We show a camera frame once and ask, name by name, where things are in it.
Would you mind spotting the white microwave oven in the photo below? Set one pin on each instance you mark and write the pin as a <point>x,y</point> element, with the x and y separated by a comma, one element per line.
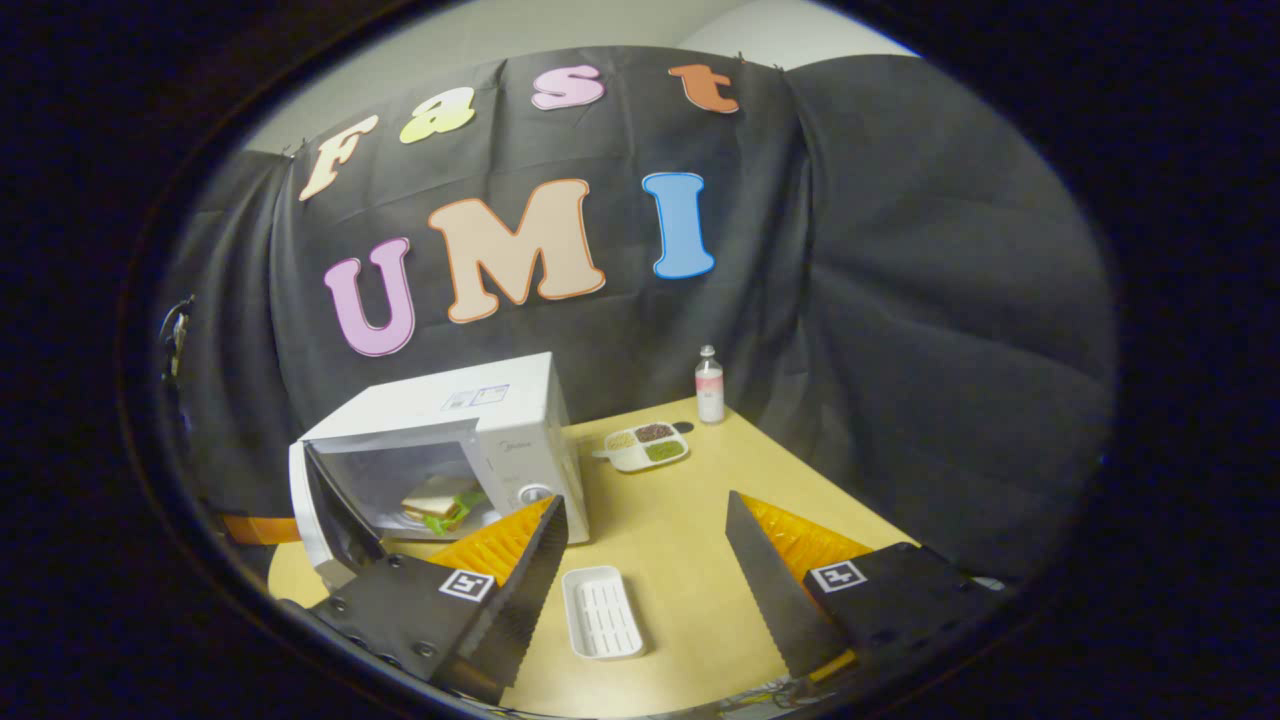
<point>500,410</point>

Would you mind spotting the black backdrop cloth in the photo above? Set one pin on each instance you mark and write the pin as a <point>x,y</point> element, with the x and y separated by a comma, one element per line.
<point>900,300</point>

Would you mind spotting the clear bottle with pink label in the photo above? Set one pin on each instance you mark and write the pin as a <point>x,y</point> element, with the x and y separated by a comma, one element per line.
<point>710,395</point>

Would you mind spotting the lettuce sandwich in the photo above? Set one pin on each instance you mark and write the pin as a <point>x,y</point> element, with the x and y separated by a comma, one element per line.
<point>435,508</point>

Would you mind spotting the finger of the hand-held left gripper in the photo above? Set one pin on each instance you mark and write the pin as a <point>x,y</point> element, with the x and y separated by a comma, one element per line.
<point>262,529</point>

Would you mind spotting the white ribbed tray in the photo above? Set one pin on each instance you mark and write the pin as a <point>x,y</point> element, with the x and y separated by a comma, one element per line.
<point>603,612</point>

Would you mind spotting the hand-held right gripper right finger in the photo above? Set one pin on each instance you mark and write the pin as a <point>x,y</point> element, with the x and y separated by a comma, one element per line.
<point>770,590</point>

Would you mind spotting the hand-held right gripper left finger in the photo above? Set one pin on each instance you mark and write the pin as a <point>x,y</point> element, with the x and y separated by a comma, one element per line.
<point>515,610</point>

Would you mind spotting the white divided plate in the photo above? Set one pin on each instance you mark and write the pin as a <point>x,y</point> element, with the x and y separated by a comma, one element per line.
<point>645,448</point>

